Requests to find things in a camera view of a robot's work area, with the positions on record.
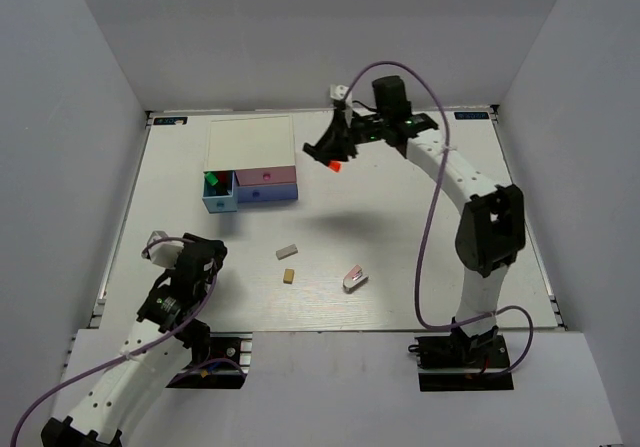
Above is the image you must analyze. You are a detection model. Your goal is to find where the tan yellow eraser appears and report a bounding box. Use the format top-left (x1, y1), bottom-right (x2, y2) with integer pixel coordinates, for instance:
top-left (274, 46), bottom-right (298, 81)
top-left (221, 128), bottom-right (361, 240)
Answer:
top-left (283, 269), bottom-right (295, 284)

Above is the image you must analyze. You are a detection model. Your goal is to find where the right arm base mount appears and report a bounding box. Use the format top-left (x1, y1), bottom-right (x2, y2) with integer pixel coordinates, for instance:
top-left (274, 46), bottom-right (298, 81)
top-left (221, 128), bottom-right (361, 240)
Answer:
top-left (407, 335), bottom-right (514, 392)

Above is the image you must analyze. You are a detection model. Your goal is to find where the orange cap highlighter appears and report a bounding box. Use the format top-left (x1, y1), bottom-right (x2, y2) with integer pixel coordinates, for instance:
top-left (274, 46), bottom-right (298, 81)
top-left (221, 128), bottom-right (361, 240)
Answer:
top-left (328, 161), bottom-right (341, 173)

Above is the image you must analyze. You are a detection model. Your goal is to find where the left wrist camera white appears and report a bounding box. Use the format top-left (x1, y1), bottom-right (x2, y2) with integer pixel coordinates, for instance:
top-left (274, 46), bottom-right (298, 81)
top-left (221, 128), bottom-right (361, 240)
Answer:
top-left (141, 230), bottom-right (183, 269)

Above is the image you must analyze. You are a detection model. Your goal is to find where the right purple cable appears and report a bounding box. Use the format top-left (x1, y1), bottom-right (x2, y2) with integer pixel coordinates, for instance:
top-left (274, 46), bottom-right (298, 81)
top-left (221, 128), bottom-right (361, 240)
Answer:
top-left (344, 61), bottom-right (535, 373)

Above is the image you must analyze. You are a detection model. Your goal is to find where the small blue drawer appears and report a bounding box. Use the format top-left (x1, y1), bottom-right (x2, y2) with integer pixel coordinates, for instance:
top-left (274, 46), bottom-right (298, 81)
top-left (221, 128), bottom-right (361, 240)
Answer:
top-left (202, 170), bottom-right (238, 214)

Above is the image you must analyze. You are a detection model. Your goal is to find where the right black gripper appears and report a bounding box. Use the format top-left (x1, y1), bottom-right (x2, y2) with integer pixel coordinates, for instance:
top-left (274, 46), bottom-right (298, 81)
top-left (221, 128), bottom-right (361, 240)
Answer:
top-left (315, 108), bottom-right (390, 162)

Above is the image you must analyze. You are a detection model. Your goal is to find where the white drawer cabinet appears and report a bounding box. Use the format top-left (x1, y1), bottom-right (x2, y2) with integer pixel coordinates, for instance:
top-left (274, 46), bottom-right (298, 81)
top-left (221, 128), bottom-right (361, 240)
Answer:
top-left (203, 116), bottom-right (296, 174)

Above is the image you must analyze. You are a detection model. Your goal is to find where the pink drawer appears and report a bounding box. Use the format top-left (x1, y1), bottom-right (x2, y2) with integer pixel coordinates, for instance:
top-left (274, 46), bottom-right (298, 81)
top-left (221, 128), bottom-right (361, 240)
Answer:
top-left (235, 165), bottom-right (297, 186)

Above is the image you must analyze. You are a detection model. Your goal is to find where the pink white mini stapler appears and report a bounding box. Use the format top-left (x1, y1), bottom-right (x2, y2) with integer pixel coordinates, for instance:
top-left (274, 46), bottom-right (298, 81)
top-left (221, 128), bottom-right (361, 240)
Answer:
top-left (342, 265), bottom-right (369, 293)

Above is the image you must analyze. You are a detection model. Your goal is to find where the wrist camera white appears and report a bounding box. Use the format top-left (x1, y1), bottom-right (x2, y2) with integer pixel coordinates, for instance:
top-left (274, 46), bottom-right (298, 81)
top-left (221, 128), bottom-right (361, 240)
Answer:
top-left (329, 84), bottom-right (353, 110)
top-left (141, 230), bottom-right (183, 269)

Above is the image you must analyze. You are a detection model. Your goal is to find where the grey white eraser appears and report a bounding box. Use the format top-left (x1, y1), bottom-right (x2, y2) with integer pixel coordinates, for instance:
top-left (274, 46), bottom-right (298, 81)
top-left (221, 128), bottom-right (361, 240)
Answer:
top-left (276, 244), bottom-right (298, 260)

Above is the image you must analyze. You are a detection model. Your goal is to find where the right corner label sticker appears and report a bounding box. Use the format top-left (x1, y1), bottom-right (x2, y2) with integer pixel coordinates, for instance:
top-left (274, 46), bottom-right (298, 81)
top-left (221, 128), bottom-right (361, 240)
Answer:
top-left (454, 111), bottom-right (490, 120)

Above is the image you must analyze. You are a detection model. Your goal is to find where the purple cable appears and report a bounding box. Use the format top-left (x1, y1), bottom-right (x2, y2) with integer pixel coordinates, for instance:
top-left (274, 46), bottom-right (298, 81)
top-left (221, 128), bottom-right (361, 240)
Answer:
top-left (10, 236), bottom-right (249, 447)
top-left (344, 61), bottom-right (535, 373)

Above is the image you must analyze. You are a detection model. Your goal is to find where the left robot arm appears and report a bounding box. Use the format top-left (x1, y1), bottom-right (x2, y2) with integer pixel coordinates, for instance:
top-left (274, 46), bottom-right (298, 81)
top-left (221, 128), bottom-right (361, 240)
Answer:
top-left (41, 232), bottom-right (228, 446)

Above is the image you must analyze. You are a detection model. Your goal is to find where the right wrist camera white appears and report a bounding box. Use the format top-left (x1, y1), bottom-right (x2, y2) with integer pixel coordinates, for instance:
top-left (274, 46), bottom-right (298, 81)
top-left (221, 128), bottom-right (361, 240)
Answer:
top-left (329, 84), bottom-right (353, 110)

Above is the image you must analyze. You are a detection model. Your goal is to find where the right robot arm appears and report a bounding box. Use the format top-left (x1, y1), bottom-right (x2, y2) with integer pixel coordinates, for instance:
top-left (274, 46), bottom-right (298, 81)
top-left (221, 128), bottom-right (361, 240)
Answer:
top-left (303, 76), bottom-right (526, 366)

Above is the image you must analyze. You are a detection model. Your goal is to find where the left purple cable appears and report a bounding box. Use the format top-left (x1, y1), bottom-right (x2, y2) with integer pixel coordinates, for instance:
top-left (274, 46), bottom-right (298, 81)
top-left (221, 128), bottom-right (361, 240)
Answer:
top-left (10, 236), bottom-right (249, 447)

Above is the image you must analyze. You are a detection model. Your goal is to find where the left corner label sticker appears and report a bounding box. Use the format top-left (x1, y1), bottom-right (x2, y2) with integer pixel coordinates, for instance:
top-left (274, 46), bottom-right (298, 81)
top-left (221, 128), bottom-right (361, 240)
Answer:
top-left (153, 117), bottom-right (188, 126)

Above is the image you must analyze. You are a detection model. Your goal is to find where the green cap highlighter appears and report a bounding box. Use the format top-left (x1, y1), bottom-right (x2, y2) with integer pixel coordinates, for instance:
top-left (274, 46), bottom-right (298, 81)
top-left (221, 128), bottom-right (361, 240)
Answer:
top-left (204, 171), bottom-right (230, 196)

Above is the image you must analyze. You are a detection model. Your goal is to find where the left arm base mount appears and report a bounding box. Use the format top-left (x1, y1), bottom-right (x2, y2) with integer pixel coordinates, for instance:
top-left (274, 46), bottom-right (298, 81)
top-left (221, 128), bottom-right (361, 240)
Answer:
top-left (168, 333), bottom-right (252, 390)

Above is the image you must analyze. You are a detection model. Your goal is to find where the corner label sticker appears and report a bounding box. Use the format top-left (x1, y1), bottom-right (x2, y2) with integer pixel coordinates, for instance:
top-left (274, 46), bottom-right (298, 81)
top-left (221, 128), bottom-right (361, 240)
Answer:
top-left (454, 111), bottom-right (490, 120)
top-left (153, 117), bottom-right (188, 126)

